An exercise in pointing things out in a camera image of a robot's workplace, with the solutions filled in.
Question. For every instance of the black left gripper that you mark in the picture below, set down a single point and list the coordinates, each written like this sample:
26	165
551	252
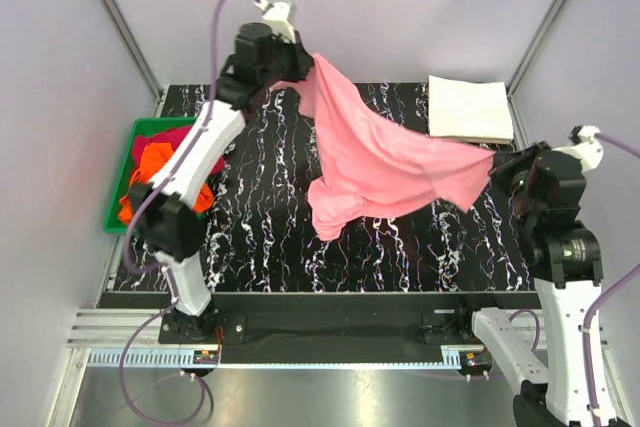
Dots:
303	62

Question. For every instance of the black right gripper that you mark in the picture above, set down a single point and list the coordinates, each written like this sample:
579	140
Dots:
504	162

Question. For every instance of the pink t shirt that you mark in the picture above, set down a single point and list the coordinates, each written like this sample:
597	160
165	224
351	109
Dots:
374	167

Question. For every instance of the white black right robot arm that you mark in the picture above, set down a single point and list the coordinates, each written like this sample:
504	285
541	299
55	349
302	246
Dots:
570	390

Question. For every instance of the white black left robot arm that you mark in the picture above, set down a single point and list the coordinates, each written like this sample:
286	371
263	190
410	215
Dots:
164	208

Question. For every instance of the white folded cloth stack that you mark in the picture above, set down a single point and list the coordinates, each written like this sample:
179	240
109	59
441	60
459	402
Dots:
460	108

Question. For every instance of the wooden board under cloth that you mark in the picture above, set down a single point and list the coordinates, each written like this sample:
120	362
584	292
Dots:
477	139

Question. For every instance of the green plastic bin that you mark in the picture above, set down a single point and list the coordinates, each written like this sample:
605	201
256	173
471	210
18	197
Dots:
151	144

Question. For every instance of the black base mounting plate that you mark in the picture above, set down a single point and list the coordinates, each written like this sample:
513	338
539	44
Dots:
332	329

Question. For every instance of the right aluminium corner post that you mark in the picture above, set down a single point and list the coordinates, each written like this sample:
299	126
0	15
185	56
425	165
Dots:
543	29

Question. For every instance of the aluminium corner post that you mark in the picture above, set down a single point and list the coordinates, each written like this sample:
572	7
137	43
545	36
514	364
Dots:
126	36
543	29

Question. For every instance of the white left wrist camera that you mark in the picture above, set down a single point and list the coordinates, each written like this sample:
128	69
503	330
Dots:
277	16

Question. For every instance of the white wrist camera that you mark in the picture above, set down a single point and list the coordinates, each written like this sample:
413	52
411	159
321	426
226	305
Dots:
277	16
586	146

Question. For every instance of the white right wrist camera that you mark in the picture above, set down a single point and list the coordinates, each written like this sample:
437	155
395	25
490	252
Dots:
586	146

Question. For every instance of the left aluminium corner post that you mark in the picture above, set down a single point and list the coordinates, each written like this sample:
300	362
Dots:
126	36

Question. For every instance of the aluminium front frame rail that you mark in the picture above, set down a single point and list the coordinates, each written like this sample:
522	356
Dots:
131	338

